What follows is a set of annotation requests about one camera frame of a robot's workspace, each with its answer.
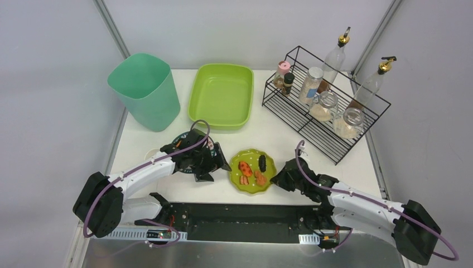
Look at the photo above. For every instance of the white grain shaker jar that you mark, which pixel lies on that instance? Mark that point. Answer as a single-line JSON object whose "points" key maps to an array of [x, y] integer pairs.
{"points": [[310, 85]]}

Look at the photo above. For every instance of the lime green plastic basin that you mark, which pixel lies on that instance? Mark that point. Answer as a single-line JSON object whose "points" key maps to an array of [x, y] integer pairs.
{"points": [[222, 95]]}

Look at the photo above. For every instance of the pork belly piece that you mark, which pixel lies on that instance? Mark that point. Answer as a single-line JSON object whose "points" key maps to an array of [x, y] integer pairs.
{"points": [[244, 180]]}

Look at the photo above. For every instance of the teal plastic bin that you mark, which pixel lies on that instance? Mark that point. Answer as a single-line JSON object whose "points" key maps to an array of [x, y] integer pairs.
{"points": [[145, 85]]}

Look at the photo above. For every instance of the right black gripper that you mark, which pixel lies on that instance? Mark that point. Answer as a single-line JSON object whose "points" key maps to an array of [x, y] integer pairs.
{"points": [[289, 176]]}

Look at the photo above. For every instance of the small black cap spice bottle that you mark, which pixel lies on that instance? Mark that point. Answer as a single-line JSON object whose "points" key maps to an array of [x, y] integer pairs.
{"points": [[287, 83]]}

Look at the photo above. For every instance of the fried chicken nugget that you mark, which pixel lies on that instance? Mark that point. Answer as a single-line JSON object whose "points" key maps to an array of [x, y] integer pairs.
{"points": [[260, 179]]}

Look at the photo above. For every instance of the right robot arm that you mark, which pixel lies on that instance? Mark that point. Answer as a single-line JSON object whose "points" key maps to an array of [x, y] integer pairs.
{"points": [[408, 227]]}

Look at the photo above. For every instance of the black sea cucumber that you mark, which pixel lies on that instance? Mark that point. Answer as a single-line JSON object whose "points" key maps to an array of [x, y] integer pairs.
{"points": [[262, 163]]}

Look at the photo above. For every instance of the glass jar beige contents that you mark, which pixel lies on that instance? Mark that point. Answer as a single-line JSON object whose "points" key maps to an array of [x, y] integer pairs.
{"points": [[324, 106]]}

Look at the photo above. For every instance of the tall oil bottle gold pump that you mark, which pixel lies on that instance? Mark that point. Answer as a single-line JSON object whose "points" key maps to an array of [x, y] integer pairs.
{"points": [[333, 62]]}

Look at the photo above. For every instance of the black wire rack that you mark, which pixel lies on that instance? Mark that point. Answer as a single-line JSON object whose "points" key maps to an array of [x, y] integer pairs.
{"points": [[296, 114]]}

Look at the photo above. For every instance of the large glass jar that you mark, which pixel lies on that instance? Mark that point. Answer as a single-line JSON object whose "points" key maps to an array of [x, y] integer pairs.
{"points": [[349, 124]]}

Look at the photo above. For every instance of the white plate teal rim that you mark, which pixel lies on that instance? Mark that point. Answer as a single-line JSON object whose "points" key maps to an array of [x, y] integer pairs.
{"points": [[210, 146]]}

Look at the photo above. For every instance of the oil bottle gold spout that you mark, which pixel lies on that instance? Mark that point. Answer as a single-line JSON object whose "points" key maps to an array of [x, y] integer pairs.
{"points": [[372, 84]]}

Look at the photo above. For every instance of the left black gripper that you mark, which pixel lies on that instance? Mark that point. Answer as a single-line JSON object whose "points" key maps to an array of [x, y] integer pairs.
{"points": [[207, 159]]}

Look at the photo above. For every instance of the orange grilled fish piece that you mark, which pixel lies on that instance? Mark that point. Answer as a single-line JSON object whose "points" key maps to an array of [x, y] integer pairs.
{"points": [[245, 168]]}

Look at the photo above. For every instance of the green dotted plate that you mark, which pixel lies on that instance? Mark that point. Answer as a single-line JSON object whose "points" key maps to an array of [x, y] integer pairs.
{"points": [[251, 157]]}

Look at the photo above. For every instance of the pink white mug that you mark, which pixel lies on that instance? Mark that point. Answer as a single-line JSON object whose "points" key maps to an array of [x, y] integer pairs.
{"points": [[151, 153]]}

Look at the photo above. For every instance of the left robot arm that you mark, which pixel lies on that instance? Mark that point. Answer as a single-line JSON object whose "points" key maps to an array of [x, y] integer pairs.
{"points": [[106, 201]]}

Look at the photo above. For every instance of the pink lid spice jar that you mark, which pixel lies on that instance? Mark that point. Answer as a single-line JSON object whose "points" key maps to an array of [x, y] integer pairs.
{"points": [[282, 68]]}

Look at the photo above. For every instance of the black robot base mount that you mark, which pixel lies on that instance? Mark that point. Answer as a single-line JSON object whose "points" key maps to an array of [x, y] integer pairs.
{"points": [[250, 223]]}

